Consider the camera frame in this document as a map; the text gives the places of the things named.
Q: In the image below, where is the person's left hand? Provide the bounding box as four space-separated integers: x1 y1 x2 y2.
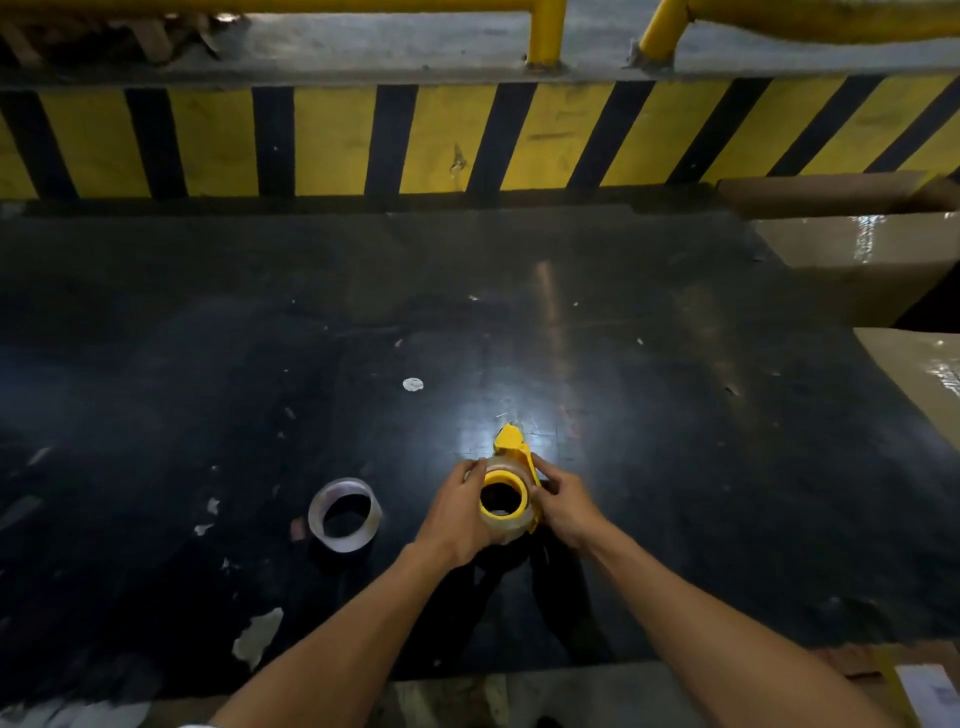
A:
413 459 502 569

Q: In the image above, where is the person's right hand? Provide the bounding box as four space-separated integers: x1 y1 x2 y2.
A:
528 453 616 552

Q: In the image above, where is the yellow tape dispenser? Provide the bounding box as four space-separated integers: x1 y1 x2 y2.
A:
480 422 543 535

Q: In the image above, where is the person's left forearm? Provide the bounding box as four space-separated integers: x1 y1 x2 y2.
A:
210 540 457 728

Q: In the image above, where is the person's right forearm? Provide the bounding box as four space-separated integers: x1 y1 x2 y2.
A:
583 519 894 728

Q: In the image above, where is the clear packing tape roll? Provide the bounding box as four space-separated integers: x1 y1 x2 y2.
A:
307 477 384 554

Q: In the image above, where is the torn paper scrap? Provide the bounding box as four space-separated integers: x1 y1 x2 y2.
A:
231 606 285 672

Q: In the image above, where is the yellow black striped barrier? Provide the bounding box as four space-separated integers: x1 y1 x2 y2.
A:
0 73 960 202

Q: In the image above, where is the taped cardboard box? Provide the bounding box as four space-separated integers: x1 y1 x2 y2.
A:
853 327 960 457
716 171 960 328

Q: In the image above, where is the flat cardboard box with label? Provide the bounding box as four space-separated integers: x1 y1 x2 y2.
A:
813 641 960 728

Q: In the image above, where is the yellow metal guard rail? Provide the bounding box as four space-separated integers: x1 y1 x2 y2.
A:
0 0 960 70

